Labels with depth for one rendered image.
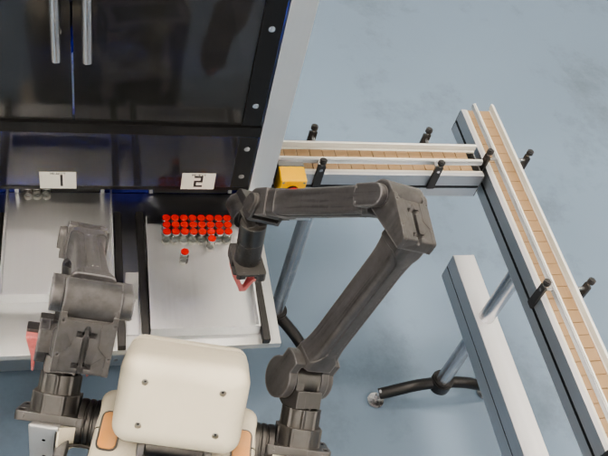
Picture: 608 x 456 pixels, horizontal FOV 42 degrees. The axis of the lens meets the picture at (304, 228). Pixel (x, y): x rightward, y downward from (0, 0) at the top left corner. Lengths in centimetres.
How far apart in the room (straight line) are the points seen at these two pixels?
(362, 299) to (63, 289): 51
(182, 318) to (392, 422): 122
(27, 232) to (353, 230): 168
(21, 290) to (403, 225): 103
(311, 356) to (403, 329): 176
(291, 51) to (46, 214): 78
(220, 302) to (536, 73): 305
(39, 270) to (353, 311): 92
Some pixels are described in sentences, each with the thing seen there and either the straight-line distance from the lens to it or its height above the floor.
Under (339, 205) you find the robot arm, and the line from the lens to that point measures 141.
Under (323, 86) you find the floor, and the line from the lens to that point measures 401.
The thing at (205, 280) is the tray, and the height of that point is 88.
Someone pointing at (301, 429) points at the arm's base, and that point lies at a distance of 144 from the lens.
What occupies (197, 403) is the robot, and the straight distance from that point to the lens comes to 130.
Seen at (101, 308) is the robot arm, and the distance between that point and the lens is 108.
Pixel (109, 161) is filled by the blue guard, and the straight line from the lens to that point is 196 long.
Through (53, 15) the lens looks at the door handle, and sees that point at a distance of 160.
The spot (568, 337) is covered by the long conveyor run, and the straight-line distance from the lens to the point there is 217.
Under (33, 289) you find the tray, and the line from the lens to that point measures 198.
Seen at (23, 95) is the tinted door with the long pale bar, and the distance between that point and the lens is 183.
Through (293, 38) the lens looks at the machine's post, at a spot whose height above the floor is 148.
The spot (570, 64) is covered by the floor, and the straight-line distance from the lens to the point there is 485.
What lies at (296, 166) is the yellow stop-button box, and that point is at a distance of 210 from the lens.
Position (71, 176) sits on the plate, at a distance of 199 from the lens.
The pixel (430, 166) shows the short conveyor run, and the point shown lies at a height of 93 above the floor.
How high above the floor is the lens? 251
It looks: 49 degrees down
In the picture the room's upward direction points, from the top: 18 degrees clockwise
